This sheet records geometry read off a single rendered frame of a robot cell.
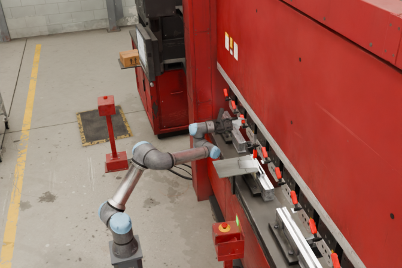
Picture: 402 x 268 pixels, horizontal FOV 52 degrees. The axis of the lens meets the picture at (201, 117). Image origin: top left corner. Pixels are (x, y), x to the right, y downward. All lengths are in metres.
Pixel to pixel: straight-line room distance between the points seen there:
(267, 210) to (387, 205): 1.27
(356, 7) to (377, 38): 0.14
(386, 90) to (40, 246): 3.19
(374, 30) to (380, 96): 0.20
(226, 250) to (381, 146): 1.39
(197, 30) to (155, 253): 1.83
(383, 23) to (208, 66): 2.15
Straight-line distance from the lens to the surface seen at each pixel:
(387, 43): 1.29
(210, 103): 3.44
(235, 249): 2.56
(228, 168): 2.72
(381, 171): 1.44
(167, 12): 3.26
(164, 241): 3.66
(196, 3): 3.13
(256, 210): 2.61
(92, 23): 9.22
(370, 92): 1.42
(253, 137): 2.61
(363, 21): 1.39
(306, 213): 2.05
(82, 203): 4.19
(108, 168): 4.50
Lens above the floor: 2.62
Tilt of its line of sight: 29 degrees down
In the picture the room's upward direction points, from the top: 2 degrees counter-clockwise
